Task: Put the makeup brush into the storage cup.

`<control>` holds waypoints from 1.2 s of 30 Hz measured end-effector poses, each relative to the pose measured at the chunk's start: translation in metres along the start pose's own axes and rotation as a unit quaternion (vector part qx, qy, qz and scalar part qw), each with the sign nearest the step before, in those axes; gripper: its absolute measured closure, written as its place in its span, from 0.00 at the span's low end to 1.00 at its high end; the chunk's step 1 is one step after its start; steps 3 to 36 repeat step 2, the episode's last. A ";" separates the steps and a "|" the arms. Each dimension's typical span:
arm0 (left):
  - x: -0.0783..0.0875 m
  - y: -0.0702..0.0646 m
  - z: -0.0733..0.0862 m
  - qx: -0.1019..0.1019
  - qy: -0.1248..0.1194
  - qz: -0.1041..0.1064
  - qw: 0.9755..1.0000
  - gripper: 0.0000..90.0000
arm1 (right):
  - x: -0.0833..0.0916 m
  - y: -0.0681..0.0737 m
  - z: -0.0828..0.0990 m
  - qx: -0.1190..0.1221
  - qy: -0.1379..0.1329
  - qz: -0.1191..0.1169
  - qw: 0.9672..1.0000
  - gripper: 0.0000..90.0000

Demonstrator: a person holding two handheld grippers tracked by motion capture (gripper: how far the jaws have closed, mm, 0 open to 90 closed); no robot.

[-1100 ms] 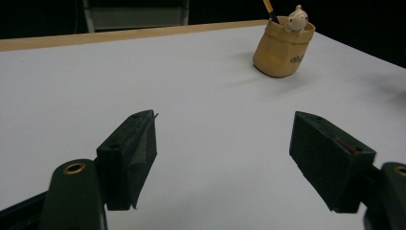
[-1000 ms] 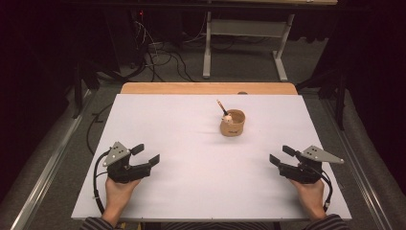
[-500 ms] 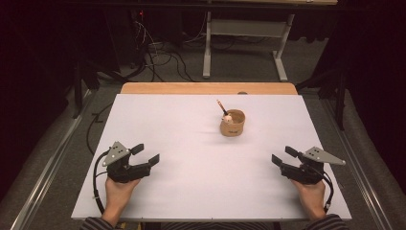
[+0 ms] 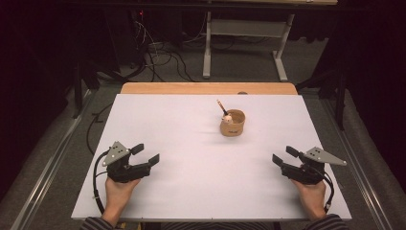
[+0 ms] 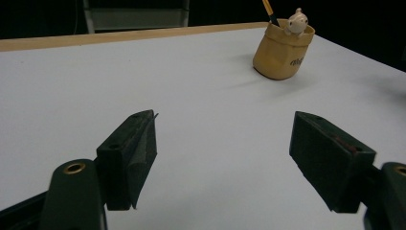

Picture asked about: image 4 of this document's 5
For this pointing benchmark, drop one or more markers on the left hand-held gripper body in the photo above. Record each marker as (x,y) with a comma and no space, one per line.
(119,171)

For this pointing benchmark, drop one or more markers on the black pencil with gold end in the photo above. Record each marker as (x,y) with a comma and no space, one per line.
(222,107)

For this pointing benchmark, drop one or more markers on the person's right hand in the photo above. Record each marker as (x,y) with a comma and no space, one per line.
(309,198)

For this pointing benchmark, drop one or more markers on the wooden table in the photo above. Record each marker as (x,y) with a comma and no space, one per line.
(207,88)

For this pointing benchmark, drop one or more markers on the desk with white metal frame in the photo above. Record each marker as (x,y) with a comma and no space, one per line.
(245,28)

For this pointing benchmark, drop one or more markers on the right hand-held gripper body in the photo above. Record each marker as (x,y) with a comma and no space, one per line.
(304,172)

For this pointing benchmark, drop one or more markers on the white board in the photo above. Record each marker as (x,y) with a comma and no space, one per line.
(204,191)

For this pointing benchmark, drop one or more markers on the round wooden pen holder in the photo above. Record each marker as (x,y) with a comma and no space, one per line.
(232,127)

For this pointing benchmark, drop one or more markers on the person's left hand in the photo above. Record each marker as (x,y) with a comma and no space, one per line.
(118,195)

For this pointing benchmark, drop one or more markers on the aluminium floor rail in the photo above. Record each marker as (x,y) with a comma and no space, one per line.
(360,169)
(48,169)

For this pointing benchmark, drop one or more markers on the black metal stand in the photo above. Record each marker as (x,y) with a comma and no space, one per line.
(77,92)
(341,102)

